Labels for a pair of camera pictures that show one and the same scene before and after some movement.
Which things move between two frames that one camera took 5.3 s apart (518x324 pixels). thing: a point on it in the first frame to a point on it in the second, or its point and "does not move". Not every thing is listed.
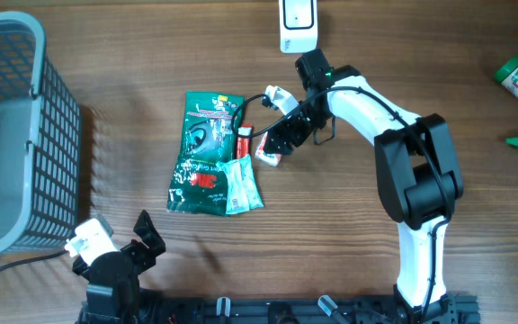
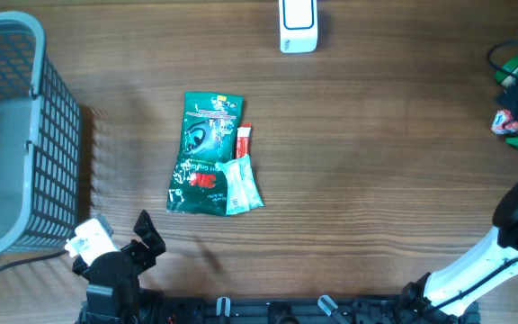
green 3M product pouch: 197,185 does not move
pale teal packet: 242,193 does not move
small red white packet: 262,156 to 503,122
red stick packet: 244,144 does not move
